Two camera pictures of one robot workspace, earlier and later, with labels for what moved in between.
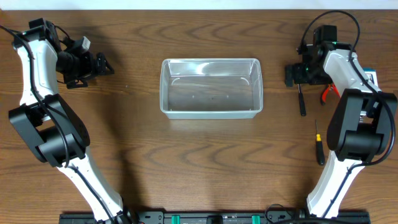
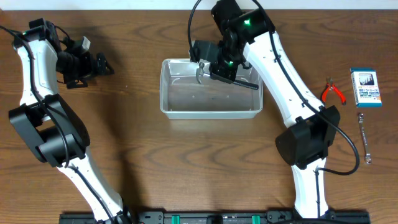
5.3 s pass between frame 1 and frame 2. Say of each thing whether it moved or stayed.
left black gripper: stayed
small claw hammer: moved
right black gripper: moved
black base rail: stayed
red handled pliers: stayed
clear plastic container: stayed
